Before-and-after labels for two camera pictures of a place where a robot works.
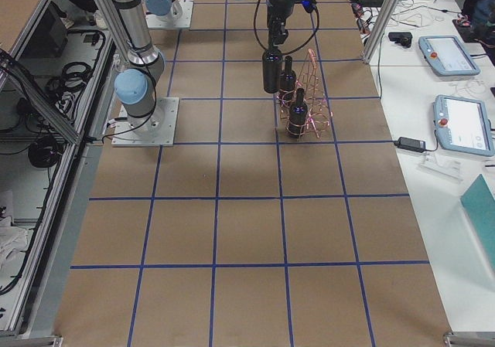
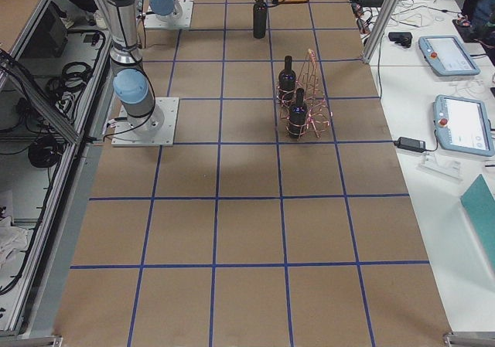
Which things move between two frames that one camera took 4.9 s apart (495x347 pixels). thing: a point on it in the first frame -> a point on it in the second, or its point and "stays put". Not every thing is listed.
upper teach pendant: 447,56 stays put
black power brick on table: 411,144 stays put
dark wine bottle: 272,70 -> 260,10
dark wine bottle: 298,116 stays put
